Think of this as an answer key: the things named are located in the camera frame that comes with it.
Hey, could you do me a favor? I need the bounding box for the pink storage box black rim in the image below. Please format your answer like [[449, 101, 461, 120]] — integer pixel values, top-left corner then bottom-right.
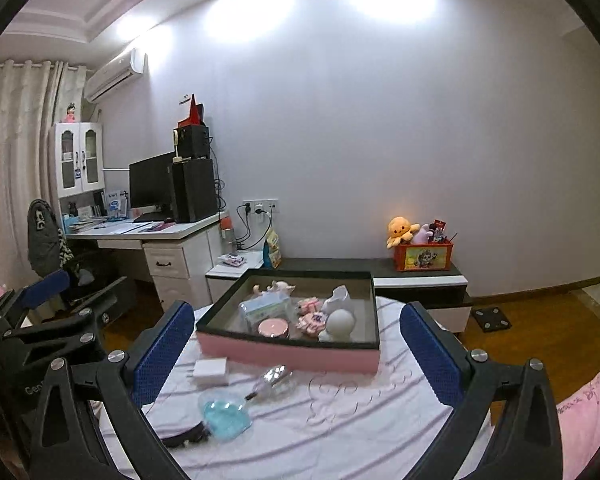
[[196, 269, 380, 375]]

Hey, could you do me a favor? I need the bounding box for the wall power outlet strip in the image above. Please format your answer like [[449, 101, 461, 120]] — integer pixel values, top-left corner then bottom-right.
[[242, 198, 279, 214]]

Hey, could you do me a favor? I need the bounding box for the pink round candle tin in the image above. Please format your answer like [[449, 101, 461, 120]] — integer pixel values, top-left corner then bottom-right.
[[258, 318, 289, 338]]

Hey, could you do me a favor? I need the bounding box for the white striped bed sheet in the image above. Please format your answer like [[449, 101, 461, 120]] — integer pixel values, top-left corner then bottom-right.
[[94, 294, 496, 480]]

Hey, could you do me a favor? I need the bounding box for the white air conditioner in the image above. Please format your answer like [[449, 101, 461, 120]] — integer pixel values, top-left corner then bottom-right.
[[84, 48, 146, 103]]

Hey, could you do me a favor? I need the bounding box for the purple plush toy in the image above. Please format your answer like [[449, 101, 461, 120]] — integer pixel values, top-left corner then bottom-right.
[[411, 223, 434, 245]]

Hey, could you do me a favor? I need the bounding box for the white desk with drawers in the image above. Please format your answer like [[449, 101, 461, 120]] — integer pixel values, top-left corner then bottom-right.
[[67, 212, 226, 309]]

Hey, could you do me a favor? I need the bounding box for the low black white cabinet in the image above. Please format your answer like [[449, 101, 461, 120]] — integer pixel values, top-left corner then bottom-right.
[[279, 258, 472, 334]]

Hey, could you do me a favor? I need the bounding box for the pink blanket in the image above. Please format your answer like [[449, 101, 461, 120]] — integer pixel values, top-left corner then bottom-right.
[[557, 372, 600, 479]]

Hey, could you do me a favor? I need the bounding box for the white small side table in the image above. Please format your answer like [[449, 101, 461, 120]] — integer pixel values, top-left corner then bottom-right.
[[206, 250, 263, 302]]

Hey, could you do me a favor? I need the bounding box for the orange cap bottle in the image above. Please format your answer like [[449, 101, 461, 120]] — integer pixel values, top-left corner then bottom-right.
[[220, 216, 237, 254]]

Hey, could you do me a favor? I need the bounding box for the snack bag yellow blue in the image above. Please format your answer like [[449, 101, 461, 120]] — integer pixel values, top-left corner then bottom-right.
[[263, 228, 282, 269]]

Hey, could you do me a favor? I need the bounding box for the white ceramic figurine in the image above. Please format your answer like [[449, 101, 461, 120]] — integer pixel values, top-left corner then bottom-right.
[[321, 285, 353, 315]]

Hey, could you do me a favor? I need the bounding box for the black computer monitor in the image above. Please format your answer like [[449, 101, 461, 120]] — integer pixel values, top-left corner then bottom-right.
[[129, 152, 174, 222]]

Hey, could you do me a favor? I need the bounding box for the black floor scale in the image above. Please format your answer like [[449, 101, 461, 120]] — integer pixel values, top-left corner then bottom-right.
[[471, 307, 512, 333]]

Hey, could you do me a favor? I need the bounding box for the black office chair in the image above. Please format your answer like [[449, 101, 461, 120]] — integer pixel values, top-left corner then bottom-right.
[[27, 198, 135, 325]]

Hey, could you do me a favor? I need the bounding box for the clear blue heart container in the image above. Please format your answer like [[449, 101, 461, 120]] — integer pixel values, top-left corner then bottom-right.
[[198, 390, 252, 442]]

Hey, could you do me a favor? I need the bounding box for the black speaker box on tower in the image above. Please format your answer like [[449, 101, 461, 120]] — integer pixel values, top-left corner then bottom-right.
[[173, 125, 211, 162]]

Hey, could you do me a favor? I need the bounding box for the red toy crate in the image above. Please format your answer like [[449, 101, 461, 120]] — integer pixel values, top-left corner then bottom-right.
[[393, 243, 454, 272]]

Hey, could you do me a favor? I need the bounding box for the white glass door cabinet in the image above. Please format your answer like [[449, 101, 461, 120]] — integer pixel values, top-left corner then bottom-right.
[[50, 122, 105, 198]]

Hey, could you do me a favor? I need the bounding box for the pink brick-built figure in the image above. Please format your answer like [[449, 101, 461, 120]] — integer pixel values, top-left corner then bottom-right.
[[296, 297, 328, 339]]

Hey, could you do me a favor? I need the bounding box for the black hair clip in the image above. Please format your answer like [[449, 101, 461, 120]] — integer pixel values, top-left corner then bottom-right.
[[161, 422, 211, 448]]

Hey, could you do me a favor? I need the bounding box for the white small box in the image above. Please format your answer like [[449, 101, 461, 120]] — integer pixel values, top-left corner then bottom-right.
[[190, 358, 228, 387]]

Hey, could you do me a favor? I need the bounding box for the white round ball lamp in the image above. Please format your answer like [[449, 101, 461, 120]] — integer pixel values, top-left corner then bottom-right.
[[318, 309, 356, 342]]

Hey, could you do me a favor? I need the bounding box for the orange octopus plush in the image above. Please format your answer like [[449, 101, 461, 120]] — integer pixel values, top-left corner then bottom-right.
[[386, 216, 420, 249]]

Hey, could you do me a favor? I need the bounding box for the beige curtain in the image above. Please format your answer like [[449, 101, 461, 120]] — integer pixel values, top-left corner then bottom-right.
[[0, 60, 87, 288]]

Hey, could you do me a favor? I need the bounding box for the clear plastic case green label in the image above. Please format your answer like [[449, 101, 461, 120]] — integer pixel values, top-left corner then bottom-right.
[[238, 292, 291, 333]]

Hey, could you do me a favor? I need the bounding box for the black computer tower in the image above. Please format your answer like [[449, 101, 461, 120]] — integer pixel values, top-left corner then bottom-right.
[[170, 158, 219, 223]]

